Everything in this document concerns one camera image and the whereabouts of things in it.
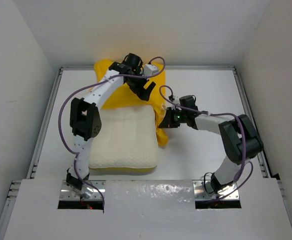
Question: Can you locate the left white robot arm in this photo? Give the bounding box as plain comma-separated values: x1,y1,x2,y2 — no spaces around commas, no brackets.
66,53,160,192

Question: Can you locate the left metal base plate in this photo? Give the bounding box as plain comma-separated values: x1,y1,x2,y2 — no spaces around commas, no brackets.
59,180,102,201

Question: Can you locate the purple cable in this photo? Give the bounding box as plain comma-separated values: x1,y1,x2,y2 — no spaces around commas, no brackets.
159,85,253,201
58,56,167,208

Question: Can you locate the cream quilted pillow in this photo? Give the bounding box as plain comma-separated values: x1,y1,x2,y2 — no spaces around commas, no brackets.
89,105,159,170

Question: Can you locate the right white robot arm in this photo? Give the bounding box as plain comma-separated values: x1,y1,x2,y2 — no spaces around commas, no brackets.
159,95,263,194

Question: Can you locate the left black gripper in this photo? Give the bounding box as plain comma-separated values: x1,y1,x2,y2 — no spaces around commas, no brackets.
126,68,155,101

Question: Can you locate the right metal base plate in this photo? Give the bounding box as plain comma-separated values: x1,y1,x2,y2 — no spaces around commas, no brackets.
193,179,241,201

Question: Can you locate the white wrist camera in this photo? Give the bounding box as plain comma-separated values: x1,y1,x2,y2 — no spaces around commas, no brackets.
168,95,180,105
143,64,159,76

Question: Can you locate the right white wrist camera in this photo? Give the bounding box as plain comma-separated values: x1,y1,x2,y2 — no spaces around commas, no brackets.
168,95,180,105

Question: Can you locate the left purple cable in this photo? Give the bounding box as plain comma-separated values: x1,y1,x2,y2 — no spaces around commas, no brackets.
58,56,167,208

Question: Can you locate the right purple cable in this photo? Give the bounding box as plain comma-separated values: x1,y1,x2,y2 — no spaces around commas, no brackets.
159,85,253,201

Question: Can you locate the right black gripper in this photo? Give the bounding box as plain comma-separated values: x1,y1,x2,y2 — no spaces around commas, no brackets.
159,107,188,128

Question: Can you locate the metal base plate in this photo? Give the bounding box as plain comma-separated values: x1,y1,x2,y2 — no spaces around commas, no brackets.
193,179,241,201
59,180,102,201

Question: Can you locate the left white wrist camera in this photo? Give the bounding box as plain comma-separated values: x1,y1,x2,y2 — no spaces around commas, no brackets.
143,64,159,76

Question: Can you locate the yellow pillowcase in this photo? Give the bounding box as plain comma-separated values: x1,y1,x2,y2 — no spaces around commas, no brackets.
93,58,170,148

